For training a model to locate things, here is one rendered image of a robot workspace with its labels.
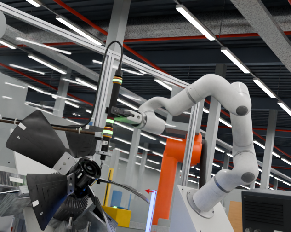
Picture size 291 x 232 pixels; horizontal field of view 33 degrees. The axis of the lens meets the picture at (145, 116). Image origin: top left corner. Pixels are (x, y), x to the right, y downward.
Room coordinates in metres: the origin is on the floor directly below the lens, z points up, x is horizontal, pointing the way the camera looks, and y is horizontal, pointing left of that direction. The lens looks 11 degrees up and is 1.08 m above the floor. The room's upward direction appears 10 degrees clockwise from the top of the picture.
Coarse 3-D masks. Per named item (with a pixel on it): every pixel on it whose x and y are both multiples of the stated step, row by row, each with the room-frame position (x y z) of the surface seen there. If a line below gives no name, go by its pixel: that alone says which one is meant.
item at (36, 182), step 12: (36, 180) 1.91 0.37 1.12; (48, 180) 1.96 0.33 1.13; (60, 180) 2.02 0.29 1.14; (36, 192) 1.90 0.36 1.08; (48, 192) 1.95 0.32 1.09; (60, 192) 2.03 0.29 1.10; (48, 204) 1.96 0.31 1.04; (60, 204) 2.05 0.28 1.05; (36, 216) 1.90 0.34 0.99; (48, 216) 1.97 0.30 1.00
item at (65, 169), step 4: (64, 156) 2.15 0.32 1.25; (68, 156) 2.15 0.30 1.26; (60, 160) 2.15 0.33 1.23; (64, 160) 2.15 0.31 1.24; (68, 160) 2.15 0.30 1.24; (72, 160) 2.16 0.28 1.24; (56, 164) 2.15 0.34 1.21; (60, 164) 2.15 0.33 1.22; (68, 164) 2.16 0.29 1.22; (72, 164) 2.16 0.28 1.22; (56, 168) 2.15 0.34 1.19; (64, 168) 2.15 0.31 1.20; (68, 168) 2.16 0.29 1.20; (60, 172) 2.15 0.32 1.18; (64, 172) 2.16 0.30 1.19
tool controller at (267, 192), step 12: (252, 192) 1.95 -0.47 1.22; (264, 192) 1.91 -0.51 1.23; (276, 192) 1.90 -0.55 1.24; (288, 192) 1.89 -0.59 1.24; (252, 204) 1.95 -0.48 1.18; (264, 204) 1.91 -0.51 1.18; (276, 204) 1.86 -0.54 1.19; (288, 204) 1.82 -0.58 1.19; (252, 216) 1.96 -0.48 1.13; (264, 216) 1.91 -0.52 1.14; (276, 216) 1.87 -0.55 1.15; (288, 216) 1.83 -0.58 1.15; (252, 228) 1.97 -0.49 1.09; (264, 228) 1.92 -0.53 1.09; (276, 228) 1.88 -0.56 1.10; (288, 228) 1.84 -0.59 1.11
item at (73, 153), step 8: (72, 128) 2.38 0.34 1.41; (96, 128) 2.39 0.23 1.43; (72, 136) 2.35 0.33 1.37; (80, 136) 2.34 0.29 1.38; (88, 136) 2.34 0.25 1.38; (72, 144) 2.32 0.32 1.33; (80, 144) 2.31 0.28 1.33; (88, 144) 2.30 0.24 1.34; (96, 144) 2.30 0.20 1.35; (72, 152) 2.29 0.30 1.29; (80, 152) 2.27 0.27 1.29; (88, 152) 2.26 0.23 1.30
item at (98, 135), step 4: (96, 132) 2.24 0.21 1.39; (96, 136) 2.23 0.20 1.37; (100, 136) 2.23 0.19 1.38; (100, 140) 2.23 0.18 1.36; (100, 144) 2.23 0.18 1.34; (96, 148) 2.23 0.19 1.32; (100, 148) 2.24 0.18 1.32; (96, 152) 2.23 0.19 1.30; (100, 152) 2.21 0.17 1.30; (104, 152) 2.20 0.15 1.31; (108, 152) 2.21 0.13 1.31; (108, 156) 2.26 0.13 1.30
